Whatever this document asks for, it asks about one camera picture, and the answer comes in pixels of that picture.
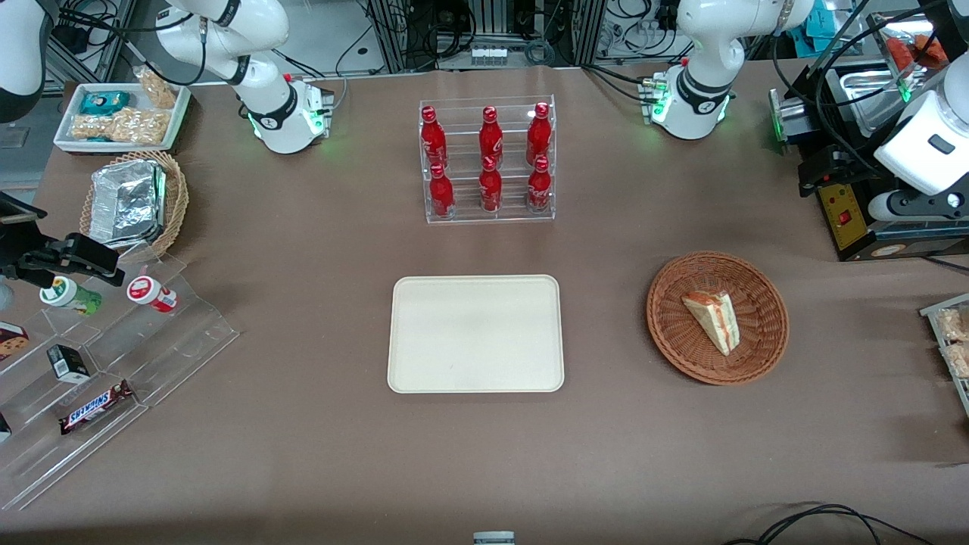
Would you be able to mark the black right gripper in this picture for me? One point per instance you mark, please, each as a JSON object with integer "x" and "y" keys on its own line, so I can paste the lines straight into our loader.
{"x": 17, "y": 244}

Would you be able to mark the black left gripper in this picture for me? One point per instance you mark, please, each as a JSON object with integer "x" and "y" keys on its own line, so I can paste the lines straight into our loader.
{"x": 854, "y": 168}

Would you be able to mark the triangular sandwich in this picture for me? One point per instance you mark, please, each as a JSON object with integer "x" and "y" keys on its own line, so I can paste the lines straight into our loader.
{"x": 713, "y": 318}

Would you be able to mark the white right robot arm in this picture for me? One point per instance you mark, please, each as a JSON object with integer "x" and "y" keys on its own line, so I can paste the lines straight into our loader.
{"x": 257, "y": 76}

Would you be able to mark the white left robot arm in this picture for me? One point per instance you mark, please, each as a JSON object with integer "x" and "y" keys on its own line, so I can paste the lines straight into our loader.
{"x": 704, "y": 45}

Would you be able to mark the light tan wicker basket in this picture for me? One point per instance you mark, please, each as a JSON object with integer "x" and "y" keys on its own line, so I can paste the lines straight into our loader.
{"x": 176, "y": 204}

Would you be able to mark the white rectangular snack tray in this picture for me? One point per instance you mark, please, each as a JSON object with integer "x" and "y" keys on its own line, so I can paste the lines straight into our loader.
{"x": 64, "y": 136}

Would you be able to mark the white tray with snacks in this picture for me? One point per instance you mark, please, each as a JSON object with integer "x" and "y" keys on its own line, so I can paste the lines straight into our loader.
{"x": 935, "y": 310}

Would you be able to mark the brown wicker basket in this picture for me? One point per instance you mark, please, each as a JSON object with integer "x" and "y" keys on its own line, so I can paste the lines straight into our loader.
{"x": 681, "y": 341}

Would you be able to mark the cream plastic tray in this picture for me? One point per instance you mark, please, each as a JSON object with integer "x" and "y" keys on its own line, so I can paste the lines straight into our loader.
{"x": 475, "y": 333}

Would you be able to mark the green snack cup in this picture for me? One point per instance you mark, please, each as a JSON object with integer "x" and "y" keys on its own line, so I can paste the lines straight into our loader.
{"x": 72, "y": 297}

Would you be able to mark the black food warmer cabinet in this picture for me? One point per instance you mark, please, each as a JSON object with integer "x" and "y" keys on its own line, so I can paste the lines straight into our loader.
{"x": 848, "y": 219}

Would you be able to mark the aluminium foil containers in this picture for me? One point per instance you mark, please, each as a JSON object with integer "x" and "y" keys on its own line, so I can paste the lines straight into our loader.
{"x": 125, "y": 204}

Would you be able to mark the red snack cup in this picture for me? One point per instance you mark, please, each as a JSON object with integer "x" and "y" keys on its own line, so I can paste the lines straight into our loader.
{"x": 150, "y": 293}

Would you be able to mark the small black box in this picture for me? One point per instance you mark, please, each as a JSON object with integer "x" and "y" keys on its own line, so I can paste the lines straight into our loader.
{"x": 70, "y": 363}

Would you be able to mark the brown cookie box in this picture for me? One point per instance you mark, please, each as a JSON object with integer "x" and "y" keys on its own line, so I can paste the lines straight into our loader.
{"x": 11, "y": 342}

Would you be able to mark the clear acrylic stepped stand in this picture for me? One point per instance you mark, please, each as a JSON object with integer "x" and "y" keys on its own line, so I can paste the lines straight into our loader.
{"x": 174, "y": 341}

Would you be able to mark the red food packets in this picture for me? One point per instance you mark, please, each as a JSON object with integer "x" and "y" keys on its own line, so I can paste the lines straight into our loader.
{"x": 905, "y": 53}

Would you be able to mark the rice cracker snack bag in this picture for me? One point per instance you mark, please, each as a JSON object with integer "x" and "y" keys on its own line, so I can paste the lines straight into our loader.
{"x": 140, "y": 126}
{"x": 91, "y": 127}

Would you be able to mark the teal box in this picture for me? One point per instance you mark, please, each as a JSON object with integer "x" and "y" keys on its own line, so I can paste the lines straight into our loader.
{"x": 825, "y": 23}

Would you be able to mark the Snickers chocolate bar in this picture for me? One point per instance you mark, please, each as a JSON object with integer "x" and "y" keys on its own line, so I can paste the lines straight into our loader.
{"x": 95, "y": 409}

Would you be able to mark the teal snack packet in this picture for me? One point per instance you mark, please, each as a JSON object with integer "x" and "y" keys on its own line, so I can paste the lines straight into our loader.
{"x": 104, "y": 102}

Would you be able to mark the dark snack packet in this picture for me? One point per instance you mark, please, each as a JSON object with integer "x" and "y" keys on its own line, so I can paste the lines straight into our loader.
{"x": 4, "y": 428}

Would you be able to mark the clear bag of peanuts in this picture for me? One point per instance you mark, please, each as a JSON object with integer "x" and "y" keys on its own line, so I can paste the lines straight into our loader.
{"x": 157, "y": 87}

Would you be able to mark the clear snack bag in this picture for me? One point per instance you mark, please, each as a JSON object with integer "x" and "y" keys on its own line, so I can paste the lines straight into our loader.
{"x": 955, "y": 325}
{"x": 958, "y": 362}

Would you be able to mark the red cola bottle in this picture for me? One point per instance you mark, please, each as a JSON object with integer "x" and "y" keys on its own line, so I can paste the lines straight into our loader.
{"x": 490, "y": 189}
{"x": 441, "y": 193}
{"x": 539, "y": 189}
{"x": 490, "y": 138}
{"x": 538, "y": 135}
{"x": 433, "y": 138}

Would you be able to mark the white power strip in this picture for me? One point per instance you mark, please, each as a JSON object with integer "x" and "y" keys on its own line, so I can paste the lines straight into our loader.
{"x": 489, "y": 54}

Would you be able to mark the clear acrylic bottle rack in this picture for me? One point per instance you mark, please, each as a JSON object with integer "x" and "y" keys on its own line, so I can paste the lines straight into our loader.
{"x": 463, "y": 212}

